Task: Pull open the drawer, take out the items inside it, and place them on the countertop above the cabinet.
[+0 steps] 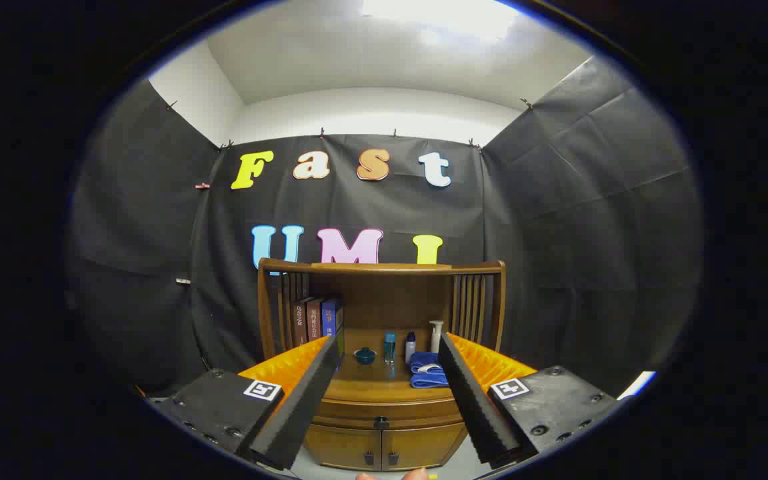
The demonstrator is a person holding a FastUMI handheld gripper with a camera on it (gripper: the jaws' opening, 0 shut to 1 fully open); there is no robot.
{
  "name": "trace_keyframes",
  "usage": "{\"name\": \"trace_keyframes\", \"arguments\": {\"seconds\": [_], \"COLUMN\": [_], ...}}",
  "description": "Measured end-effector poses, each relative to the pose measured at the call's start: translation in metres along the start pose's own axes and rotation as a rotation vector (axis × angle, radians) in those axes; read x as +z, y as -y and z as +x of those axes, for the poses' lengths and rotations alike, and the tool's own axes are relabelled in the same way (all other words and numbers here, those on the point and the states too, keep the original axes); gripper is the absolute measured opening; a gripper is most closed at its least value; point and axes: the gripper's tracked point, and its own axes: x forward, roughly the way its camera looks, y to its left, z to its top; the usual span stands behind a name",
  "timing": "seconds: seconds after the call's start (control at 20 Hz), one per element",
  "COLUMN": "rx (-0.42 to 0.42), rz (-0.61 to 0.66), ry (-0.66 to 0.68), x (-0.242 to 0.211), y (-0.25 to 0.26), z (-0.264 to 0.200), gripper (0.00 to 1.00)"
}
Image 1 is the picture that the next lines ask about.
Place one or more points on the reddish brown book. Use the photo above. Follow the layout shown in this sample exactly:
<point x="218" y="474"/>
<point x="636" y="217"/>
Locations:
<point x="315" y="320"/>

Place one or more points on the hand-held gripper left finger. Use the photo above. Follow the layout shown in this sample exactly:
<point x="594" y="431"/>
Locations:
<point x="304" y="406"/>

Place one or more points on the clear blue bottle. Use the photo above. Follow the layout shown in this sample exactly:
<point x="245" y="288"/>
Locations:
<point x="390" y="348"/>

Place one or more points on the blue folded towel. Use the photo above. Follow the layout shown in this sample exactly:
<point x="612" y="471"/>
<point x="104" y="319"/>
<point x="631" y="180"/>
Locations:
<point x="426" y="376"/>

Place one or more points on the black backdrop cloth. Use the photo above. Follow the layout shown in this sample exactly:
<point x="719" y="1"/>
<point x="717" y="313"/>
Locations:
<point x="357" y="206"/>

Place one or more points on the wooden cabinet door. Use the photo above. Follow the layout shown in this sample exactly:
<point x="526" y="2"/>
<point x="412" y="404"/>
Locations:
<point x="420" y="445"/>
<point x="344" y="446"/>

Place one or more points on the wooden cabinet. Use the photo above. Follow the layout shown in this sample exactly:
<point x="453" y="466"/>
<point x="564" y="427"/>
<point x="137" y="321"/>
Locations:
<point x="384" y="293"/>

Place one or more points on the white bottle dark cap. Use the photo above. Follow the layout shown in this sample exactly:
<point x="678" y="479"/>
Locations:
<point x="410" y="348"/>

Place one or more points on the dark brown book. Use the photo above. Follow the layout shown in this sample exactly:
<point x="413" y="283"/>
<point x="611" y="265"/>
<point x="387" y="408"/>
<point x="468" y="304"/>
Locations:
<point x="300" y="323"/>

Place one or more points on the wooden drawer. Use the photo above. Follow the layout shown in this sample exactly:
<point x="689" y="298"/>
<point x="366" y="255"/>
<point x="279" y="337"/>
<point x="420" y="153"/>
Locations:
<point x="357" y="410"/>

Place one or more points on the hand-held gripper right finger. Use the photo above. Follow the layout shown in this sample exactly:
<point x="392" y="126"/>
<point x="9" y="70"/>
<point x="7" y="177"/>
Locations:
<point x="474" y="406"/>

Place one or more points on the white pump bottle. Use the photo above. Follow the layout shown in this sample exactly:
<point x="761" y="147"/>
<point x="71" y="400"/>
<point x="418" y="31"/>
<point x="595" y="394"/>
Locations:
<point x="436" y="336"/>

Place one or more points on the blue lidded teacup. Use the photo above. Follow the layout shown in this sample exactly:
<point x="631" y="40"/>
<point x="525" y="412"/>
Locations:
<point x="364" y="356"/>

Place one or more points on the wooden countertop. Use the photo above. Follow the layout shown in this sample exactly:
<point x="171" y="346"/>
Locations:
<point x="384" y="381"/>

